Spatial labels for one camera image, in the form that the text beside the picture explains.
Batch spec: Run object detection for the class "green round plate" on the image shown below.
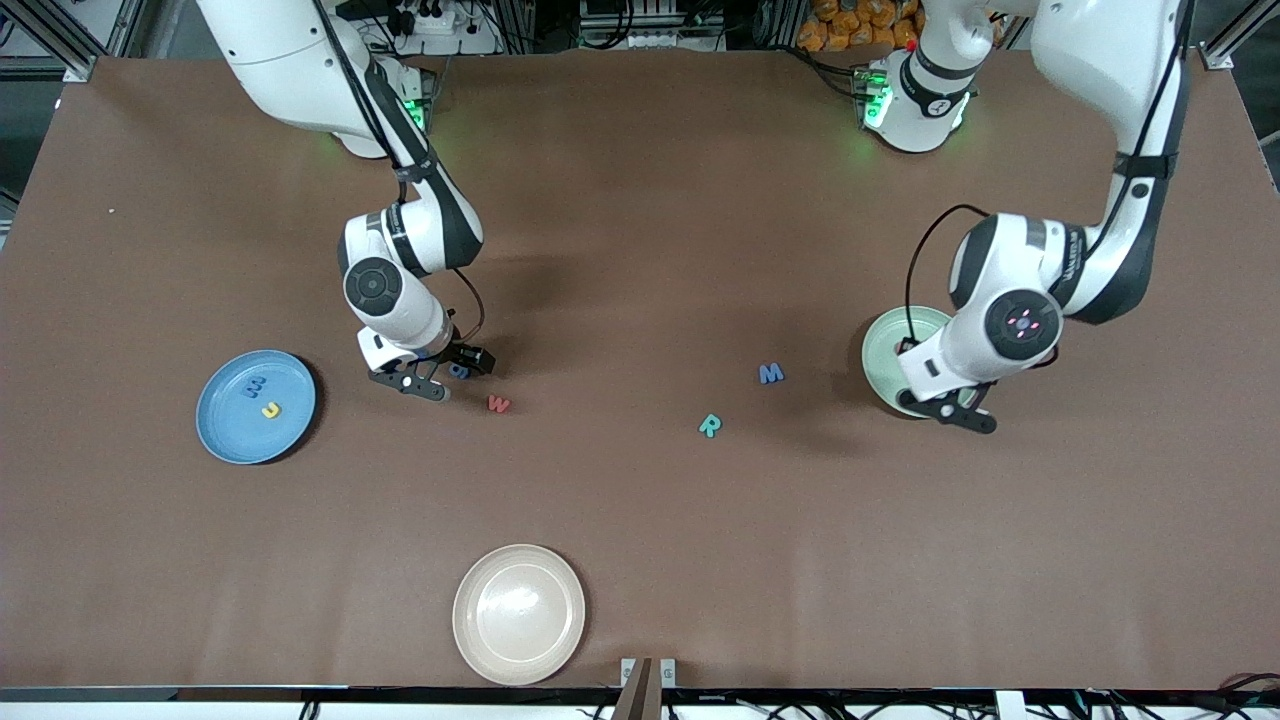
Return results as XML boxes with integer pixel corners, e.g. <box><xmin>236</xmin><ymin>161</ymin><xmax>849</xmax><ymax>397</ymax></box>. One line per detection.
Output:
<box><xmin>862</xmin><ymin>306</ymin><xmax>982</xmax><ymax>419</ymax></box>

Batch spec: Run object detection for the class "blue round plate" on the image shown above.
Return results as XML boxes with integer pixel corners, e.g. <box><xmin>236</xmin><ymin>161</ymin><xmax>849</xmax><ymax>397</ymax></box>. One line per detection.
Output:
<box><xmin>196</xmin><ymin>350</ymin><xmax>317</xmax><ymax>466</ymax></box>

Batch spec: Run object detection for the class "cream round plate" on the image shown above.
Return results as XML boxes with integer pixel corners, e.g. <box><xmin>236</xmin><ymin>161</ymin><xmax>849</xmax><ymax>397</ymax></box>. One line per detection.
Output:
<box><xmin>453</xmin><ymin>544</ymin><xmax>587</xmax><ymax>687</ymax></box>

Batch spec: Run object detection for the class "white power strip with plugs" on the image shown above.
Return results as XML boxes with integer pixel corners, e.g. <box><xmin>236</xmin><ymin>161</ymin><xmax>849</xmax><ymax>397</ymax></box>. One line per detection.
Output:
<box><xmin>385</xmin><ymin>0</ymin><xmax>501</xmax><ymax>56</ymax></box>

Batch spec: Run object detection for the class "orange netted bag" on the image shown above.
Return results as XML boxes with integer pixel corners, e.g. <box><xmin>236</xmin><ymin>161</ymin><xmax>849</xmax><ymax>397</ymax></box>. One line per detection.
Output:
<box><xmin>797</xmin><ymin>0</ymin><xmax>1003</xmax><ymax>53</ymax></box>

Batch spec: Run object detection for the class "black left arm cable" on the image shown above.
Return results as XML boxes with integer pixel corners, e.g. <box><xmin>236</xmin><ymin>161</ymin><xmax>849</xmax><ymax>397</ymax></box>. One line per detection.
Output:
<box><xmin>905</xmin><ymin>0</ymin><xmax>1191</xmax><ymax>346</ymax></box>

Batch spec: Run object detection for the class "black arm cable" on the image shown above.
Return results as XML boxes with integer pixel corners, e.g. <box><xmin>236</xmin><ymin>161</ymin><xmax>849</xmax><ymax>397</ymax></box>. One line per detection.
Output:
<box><xmin>310</xmin><ymin>0</ymin><xmax>487</xmax><ymax>349</ymax></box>
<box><xmin>905</xmin><ymin>0</ymin><xmax>1191</xmax><ymax>346</ymax></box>

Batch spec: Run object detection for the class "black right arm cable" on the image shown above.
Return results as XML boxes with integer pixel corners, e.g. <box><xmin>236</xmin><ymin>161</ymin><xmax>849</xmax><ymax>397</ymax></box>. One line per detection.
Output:
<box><xmin>310</xmin><ymin>0</ymin><xmax>487</xmax><ymax>349</ymax></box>

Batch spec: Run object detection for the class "metal bracket with brown post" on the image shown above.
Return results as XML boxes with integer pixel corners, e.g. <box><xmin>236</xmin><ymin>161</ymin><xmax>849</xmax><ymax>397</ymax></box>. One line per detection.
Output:
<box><xmin>612</xmin><ymin>657</ymin><xmax>677</xmax><ymax>720</ymax></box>

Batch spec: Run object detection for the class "aluminium frame profile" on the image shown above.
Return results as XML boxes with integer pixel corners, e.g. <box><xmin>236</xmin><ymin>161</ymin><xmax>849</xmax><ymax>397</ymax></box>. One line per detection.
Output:
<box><xmin>0</xmin><ymin>0</ymin><xmax>131</xmax><ymax>81</ymax></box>
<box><xmin>1200</xmin><ymin>0</ymin><xmax>1280</xmax><ymax>71</ymax></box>

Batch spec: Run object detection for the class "black cable bundle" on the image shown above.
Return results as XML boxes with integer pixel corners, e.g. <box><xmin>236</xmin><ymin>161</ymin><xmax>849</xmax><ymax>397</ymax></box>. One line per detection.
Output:
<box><xmin>1080</xmin><ymin>672</ymin><xmax>1280</xmax><ymax>720</ymax></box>

